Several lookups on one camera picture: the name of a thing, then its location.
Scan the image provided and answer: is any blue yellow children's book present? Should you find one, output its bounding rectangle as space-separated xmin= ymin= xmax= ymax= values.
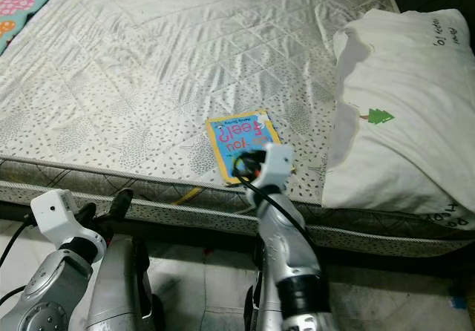
xmin=206 ymin=109 xmax=281 ymax=185

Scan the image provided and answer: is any white pillow with tree print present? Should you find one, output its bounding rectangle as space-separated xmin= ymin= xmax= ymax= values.
xmin=321 ymin=8 xmax=475 ymax=232

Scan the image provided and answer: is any grey robot left leg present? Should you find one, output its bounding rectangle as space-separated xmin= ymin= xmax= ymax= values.
xmin=85 ymin=235 xmax=168 ymax=331

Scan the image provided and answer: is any grey quilted dotted mattress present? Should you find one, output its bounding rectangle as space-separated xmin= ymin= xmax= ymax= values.
xmin=0 ymin=0 xmax=475 ymax=258

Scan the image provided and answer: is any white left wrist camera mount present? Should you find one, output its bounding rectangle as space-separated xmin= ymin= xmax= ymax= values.
xmin=31 ymin=189 xmax=108 ymax=258

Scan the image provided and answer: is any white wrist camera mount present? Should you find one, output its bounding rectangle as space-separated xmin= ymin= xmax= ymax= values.
xmin=260 ymin=143 xmax=295 ymax=197
xmin=31 ymin=189 xmax=108 ymax=258

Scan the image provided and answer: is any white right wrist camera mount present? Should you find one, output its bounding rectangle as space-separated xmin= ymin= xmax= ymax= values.
xmin=260 ymin=143 xmax=295 ymax=197

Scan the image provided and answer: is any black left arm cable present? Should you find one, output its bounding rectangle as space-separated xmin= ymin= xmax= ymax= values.
xmin=0 ymin=220 xmax=38 ymax=306

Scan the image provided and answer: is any dark bed frame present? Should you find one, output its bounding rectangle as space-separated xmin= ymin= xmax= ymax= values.
xmin=0 ymin=197 xmax=475 ymax=280

